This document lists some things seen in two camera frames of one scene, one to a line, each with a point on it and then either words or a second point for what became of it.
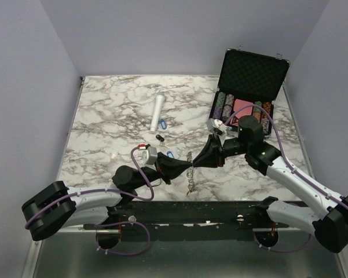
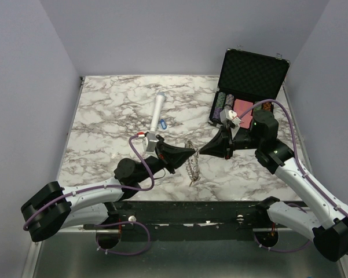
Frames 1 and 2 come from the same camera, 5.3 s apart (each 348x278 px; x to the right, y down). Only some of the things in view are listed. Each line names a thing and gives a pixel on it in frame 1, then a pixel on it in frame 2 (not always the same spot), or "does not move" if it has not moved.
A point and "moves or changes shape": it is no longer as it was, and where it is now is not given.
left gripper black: x=169 y=168 to x=172 y=157
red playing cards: x=238 y=104 does not move
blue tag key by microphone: x=163 y=124 does not move
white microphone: x=158 y=101 does not move
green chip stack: x=257 y=109 does not move
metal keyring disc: x=190 y=174 moves or changes shape
